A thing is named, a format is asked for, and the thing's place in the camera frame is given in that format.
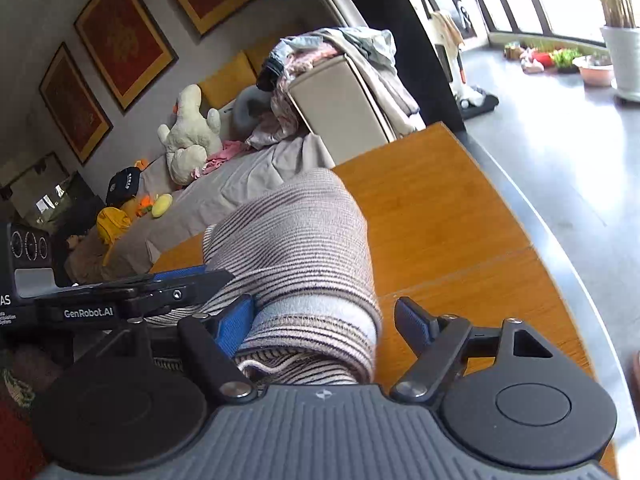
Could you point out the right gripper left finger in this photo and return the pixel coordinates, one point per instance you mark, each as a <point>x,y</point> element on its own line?
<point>209,344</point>

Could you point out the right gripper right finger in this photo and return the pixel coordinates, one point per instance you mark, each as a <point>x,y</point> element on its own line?
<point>438,342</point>

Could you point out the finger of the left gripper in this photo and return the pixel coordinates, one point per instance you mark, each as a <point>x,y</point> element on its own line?
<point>192,285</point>

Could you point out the brown ribbed sweater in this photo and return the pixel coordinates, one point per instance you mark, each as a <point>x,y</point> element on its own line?
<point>301,251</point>

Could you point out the pile of clothes on armrest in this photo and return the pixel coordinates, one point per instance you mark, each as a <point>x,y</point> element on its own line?
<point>296,55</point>

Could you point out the yellow small plush toy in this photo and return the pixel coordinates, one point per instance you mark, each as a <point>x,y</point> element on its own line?
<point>161,205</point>

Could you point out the yellow backpack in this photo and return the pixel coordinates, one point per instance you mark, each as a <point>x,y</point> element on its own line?
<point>112,223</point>

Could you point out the black cap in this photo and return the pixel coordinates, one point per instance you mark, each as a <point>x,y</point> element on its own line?
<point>122,187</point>

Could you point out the pink cloth on sofa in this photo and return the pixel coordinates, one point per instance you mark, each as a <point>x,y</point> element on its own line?
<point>230,149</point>

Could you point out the cream plush duck toy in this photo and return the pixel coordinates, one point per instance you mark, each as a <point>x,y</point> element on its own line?
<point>192,138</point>

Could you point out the grey neck pillow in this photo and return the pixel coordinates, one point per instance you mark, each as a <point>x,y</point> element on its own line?
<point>247,111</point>

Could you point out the yellow cushion left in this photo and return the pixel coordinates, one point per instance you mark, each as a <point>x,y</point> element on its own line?
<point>223,87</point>

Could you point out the beige sofa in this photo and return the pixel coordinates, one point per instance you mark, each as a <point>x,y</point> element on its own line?
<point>339,110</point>

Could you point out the pink basin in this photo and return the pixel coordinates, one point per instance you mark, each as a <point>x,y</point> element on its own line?
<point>595,70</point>

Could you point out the white plant pot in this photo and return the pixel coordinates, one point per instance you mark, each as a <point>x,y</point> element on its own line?
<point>623,46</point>

